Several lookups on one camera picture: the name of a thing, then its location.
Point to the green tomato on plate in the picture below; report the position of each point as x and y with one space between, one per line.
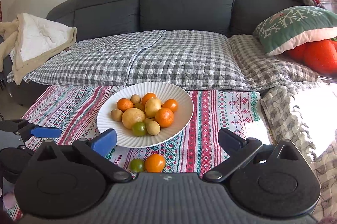
139 129

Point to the orange mandarin right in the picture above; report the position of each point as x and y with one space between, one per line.
164 117

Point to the red plush cushion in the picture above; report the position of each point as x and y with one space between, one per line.
320 56

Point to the orange tomato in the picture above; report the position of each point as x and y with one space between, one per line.
171 104
155 163

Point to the white ribbed plate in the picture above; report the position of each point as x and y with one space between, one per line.
164 91

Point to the red green patterned tablecloth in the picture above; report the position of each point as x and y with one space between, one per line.
195 149

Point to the orange mandarin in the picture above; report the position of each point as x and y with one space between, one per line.
123 104
164 117

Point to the large yellow fruit front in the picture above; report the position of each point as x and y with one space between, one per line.
132 116

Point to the green snowflake pillow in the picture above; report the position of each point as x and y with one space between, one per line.
295 26

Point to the large yellow fruit back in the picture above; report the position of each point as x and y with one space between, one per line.
152 106

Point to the cream white blanket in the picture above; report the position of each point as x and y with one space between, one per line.
31 41

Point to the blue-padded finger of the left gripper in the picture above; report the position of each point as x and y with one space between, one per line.
46 132

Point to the orange mandarin left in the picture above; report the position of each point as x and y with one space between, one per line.
123 104

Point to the grey checkered quilt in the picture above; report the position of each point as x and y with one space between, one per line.
190 59

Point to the small brown fruit front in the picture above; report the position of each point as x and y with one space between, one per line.
116 115

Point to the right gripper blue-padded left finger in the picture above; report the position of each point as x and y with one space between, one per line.
94 151

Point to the large yellow fruit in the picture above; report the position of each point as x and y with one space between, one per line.
132 116
152 106

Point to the green tomato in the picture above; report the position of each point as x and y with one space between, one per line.
137 165
139 129

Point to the small yellow-brown fruit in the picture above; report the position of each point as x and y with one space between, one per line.
152 127

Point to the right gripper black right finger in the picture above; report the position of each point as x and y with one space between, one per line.
241 152

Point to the dark grey sofa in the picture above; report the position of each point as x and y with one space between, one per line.
104 18

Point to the beige checkered quilt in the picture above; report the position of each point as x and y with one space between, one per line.
298 106

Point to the small brown fruit back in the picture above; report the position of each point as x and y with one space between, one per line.
135 99

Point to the small brown fruit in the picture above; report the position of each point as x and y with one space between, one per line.
135 99
116 115

